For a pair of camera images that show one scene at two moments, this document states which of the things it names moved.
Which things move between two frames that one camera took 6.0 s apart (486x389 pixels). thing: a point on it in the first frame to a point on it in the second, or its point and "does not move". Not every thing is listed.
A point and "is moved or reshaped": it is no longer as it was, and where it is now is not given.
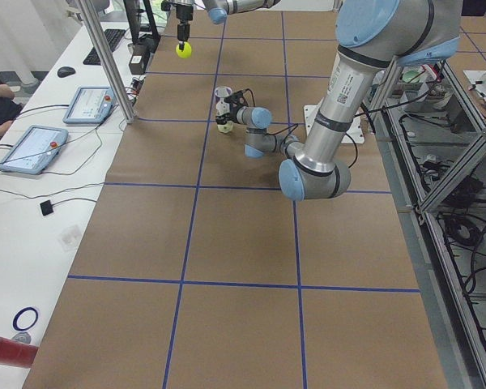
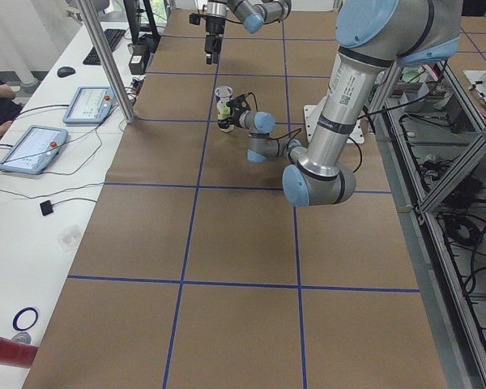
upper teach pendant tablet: x=91 y=104 does not move
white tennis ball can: x=222 y=107 does not move
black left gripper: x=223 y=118 does not move
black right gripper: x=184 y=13 to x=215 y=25
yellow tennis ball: x=185 y=53 is moved or reshaped
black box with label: x=138 y=59 does not move
